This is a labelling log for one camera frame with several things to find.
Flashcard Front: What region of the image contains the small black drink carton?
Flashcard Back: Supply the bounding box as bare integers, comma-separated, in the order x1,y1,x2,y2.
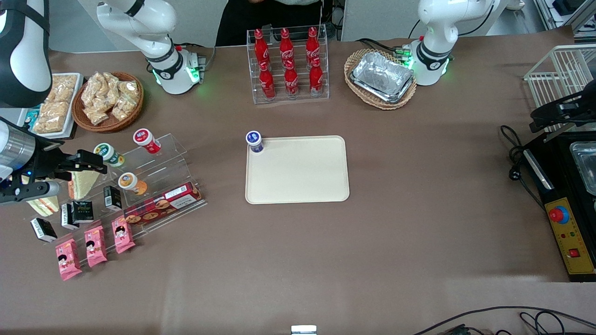
103,185,122,211
61,203,80,231
72,200,95,224
30,217,58,243

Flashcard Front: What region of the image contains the red cola bottle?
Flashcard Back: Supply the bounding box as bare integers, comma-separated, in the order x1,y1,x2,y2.
259,62,276,100
279,28,295,69
284,60,299,98
254,29,271,70
309,58,324,97
305,27,321,68

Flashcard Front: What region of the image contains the orange cap yogurt bottle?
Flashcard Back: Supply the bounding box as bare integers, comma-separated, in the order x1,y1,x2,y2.
118,172,148,196

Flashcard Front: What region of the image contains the black power cable with plug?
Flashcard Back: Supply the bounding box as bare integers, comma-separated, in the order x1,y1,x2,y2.
501,125,545,210

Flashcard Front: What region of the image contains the clear acrylic bottle rack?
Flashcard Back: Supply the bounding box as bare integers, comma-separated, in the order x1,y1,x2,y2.
246,25,330,105

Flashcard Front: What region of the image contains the white wire basket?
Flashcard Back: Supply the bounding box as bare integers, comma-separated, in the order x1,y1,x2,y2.
524,44,596,133

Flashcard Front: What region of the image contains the red cap yogurt bottle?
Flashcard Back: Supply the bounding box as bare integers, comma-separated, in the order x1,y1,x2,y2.
133,128,162,154

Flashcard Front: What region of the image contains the white rectangular dish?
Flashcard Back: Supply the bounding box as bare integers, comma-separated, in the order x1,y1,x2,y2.
18,73,84,141

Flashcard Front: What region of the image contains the green cap yogurt bottle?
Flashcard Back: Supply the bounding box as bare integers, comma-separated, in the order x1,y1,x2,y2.
93,143,125,168

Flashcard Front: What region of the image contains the dark brown wicker basket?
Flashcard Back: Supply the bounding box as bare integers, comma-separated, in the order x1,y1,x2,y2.
72,71,144,133

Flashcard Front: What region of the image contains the yellow control panel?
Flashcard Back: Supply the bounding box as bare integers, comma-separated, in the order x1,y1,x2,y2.
545,198,596,275

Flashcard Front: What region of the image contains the beige plastic serving tray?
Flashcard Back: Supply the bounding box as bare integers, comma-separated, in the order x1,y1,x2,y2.
245,135,350,205

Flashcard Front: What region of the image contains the clear bag of crackers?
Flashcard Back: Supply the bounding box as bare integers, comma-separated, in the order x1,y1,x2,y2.
102,72,122,101
33,101,71,134
81,74,106,107
111,95,136,121
84,106,110,126
49,74,78,104
119,80,140,101

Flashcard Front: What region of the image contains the pink snack pack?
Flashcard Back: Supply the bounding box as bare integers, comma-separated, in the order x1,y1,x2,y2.
112,216,136,255
55,238,82,281
84,226,108,268

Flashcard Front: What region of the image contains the aluminium frame shelf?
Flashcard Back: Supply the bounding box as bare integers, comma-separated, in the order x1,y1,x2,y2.
533,0,596,40

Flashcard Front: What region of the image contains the black electric appliance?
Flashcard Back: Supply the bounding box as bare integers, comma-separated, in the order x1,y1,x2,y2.
521,133,596,283

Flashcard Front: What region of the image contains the light wicker basket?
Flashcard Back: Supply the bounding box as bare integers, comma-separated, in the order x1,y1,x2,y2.
344,48,417,110

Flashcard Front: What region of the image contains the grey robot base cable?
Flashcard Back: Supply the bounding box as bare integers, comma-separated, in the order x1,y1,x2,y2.
175,43,217,70

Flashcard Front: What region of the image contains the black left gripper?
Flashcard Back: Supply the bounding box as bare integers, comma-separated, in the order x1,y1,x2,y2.
530,91,596,134

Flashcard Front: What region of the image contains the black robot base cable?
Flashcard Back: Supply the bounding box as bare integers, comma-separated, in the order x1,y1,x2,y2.
356,38,422,59

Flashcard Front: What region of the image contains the right wrist camera unit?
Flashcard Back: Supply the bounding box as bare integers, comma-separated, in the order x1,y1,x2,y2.
0,181,62,206

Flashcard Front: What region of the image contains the stainless steel pan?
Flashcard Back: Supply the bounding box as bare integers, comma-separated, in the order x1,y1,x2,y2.
569,141,596,196

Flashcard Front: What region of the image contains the blue cap yogurt bottle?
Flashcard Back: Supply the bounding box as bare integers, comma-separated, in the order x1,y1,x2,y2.
245,131,265,154

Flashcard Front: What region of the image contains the person in black clothing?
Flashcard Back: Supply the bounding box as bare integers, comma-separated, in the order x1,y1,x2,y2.
215,0,333,47

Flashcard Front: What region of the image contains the small blue snack pack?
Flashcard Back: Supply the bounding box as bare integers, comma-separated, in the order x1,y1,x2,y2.
22,109,41,132

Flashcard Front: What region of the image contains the red tartan cookie box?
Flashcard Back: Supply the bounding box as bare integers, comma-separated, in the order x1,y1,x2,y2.
123,182,204,226

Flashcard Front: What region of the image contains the aluminium foil tray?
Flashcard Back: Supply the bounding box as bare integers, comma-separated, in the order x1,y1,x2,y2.
353,51,415,97
350,74,413,104

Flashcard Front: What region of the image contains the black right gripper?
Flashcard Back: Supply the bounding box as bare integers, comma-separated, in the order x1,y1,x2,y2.
26,141,107,183

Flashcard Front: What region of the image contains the clear acrylic stepped stand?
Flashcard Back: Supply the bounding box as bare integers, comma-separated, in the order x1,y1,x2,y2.
44,134,208,270

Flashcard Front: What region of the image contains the triangle sandwich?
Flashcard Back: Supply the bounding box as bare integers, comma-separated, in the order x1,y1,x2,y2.
26,195,60,217
68,170,101,201

